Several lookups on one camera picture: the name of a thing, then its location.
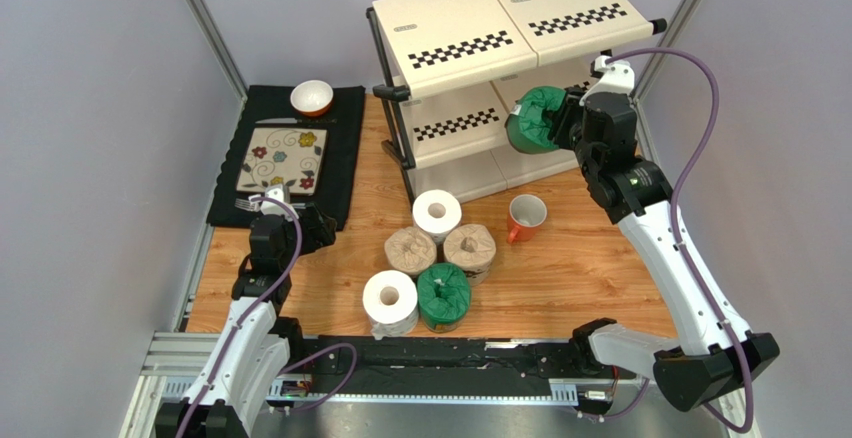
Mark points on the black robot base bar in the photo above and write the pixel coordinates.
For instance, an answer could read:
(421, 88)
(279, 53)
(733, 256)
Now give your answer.
(443, 367)

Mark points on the orange mug white inside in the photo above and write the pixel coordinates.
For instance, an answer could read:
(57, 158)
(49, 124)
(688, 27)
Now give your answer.
(526, 215)

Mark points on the floral square plate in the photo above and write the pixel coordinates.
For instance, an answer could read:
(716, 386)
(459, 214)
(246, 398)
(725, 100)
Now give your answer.
(291, 157)

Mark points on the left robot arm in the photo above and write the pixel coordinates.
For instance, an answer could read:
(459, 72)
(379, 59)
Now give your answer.
(256, 343)

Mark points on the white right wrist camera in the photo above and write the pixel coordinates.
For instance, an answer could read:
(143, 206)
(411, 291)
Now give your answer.
(613, 76)

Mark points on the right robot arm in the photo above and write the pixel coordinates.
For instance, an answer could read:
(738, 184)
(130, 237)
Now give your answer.
(715, 350)

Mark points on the black cloth placemat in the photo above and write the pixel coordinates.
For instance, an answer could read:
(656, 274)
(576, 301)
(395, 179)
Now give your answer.
(336, 177)

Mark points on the silver knife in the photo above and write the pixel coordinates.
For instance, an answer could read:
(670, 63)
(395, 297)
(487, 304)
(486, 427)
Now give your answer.
(283, 121)

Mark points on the white orange-rimmed bowl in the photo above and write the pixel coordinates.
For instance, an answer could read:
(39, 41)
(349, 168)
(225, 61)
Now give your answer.
(312, 98)

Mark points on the cream checkered three-tier shelf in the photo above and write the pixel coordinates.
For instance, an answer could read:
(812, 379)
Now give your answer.
(454, 69)

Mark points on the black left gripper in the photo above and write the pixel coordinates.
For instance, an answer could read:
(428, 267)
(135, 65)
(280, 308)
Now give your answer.
(318, 236)

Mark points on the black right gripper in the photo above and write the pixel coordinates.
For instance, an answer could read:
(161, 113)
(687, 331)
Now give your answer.
(568, 118)

